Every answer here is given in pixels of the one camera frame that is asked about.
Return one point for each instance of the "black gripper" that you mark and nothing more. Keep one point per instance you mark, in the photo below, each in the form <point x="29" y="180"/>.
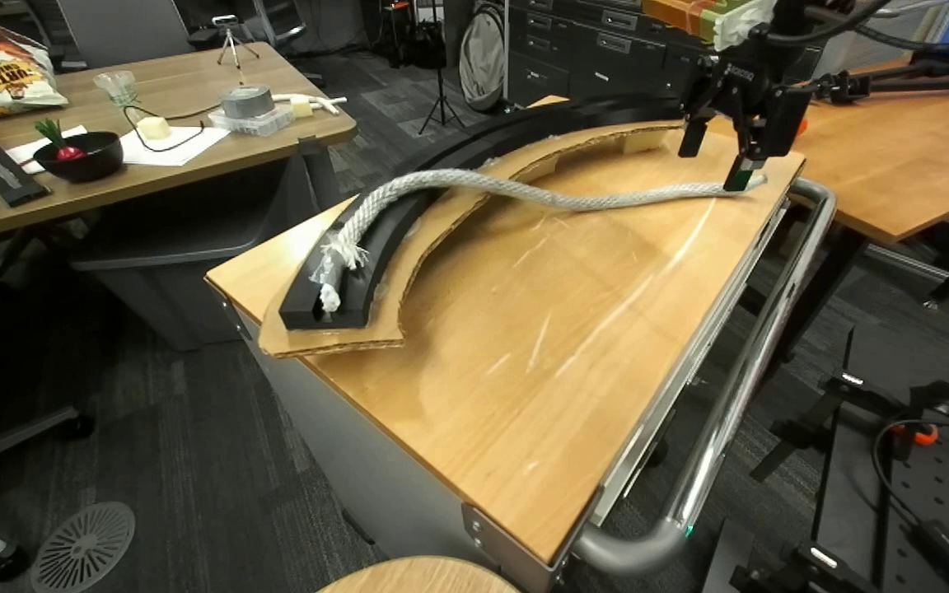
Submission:
<point x="756" y="84"/>

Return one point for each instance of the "small cream round object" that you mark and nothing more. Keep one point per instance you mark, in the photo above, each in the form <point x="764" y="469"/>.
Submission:
<point x="154" y="129"/>

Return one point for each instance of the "small red object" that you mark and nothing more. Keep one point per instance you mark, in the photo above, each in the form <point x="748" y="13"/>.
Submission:
<point x="72" y="152"/>

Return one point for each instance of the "dark drawer cabinet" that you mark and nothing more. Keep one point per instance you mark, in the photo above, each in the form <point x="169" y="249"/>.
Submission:
<point x="609" y="51"/>

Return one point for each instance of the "wooden office desk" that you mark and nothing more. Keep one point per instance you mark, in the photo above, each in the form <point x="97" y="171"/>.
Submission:
<point x="903" y="152"/>

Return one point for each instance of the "black tripod lying flat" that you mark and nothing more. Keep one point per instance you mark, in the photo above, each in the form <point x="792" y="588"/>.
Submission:
<point x="914" y="81"/>

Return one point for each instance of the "round white fan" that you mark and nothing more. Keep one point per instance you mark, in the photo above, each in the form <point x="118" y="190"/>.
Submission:
<point x="482" y="55"/>

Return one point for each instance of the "black floor tripod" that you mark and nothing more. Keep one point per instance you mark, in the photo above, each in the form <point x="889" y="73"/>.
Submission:
<point x="443" y="66"/>

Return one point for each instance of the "orange clamp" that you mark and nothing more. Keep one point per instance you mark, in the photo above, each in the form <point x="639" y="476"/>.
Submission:
<point x="920" y="435"/>

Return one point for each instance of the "perforated metal breadboard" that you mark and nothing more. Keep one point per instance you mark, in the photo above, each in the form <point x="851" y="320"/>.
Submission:
<point x="936" y="514"/>

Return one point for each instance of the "silver metal cart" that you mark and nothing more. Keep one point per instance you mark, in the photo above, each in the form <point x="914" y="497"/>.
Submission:
<point x="629" y="549"/>

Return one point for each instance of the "small tabletop tripod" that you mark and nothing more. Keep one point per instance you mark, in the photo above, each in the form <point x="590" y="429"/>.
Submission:
<point x="236" y="38"/>

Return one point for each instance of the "round wooden stool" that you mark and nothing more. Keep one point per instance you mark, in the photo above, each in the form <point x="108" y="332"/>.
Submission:
<point x="419" y="576"/>

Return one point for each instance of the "light wooden board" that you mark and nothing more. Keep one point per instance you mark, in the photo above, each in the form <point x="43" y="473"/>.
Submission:
<point x="178" y="84"/>

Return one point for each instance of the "white paper sheet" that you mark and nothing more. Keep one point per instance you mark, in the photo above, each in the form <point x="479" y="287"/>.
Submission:
<point x="174" y="147"/>

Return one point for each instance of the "crumpled clear plastic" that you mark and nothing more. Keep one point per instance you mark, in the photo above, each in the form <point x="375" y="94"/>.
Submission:
<point x="118" y="85"/>

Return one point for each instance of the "grey office chair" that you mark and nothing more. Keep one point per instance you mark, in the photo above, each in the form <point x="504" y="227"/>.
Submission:
<point x="123" y="28"/>

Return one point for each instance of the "black bowl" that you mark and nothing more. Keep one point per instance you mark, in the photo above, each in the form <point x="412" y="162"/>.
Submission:
<point x="84" y="167"/>

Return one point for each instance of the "open chip bag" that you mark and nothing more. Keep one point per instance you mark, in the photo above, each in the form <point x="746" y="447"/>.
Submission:
<point x="9" y="75"/>

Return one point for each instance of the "round perforated floor disc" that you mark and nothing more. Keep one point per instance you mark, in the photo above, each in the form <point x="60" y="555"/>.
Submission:
<point x="80" y="544"/>

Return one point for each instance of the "black office chair base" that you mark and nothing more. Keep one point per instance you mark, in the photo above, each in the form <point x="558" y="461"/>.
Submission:
<point x="14" y="439"/>

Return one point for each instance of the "black curved rail object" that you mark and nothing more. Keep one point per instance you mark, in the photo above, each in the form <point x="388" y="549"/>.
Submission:
<point x="299" y="313"/>

